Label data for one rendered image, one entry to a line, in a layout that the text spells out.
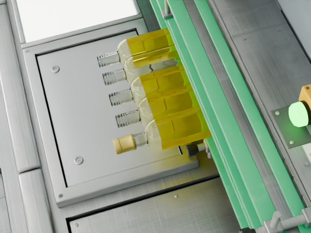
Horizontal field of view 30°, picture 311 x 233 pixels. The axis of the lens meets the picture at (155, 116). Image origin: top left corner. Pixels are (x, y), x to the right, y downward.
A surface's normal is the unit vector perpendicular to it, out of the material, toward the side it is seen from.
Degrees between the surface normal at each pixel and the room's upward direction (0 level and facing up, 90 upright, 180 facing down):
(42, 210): 90
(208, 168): 90
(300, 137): 90
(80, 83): 90
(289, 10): 0
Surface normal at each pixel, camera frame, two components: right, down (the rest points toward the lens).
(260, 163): -0.05, -0.54
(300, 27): -0.96, 0.27
